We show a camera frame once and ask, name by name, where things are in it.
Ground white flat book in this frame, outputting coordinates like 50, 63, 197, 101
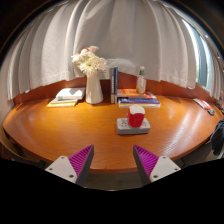
118, 102, 162, 109

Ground red and white charger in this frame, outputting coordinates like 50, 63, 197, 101
127, 104, 146, 128

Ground blue flat book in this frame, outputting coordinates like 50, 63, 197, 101
117, 97, 161, 105

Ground thick white book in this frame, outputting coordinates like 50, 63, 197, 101
55, 87, 87, 102

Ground red flat book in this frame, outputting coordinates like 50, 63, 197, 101
143, 91, 158, 100

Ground white curtain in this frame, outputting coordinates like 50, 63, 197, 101
5, 0, 215, 101

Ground clear green-capped drink bottle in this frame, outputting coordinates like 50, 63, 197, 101
136, 65, 147, 95

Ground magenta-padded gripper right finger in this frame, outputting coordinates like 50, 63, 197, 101
132, 144, 182, 186

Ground black bag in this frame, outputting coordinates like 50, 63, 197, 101
209, 119, 224, 157

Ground grey upright book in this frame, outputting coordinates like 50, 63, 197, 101
109, 67, 115, 104

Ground red and white packet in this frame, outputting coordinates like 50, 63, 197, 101
192, 97, 212, 110

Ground orange flat book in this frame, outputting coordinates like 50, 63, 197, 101
116, 88, 148, 99

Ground window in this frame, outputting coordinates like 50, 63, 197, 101
181, 19, 215, 92

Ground grey power strip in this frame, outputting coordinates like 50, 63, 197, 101
116, 117, 151, 136

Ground white ceramic vase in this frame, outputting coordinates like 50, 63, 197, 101
85, 73, 104, 105

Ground yellow flat book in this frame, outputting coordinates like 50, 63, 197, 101
45, 97, 80, 109

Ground white and pink flowers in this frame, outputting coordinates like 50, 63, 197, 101
71, 45, 109, 77

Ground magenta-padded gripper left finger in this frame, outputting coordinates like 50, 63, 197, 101
44, 144, 95, 188

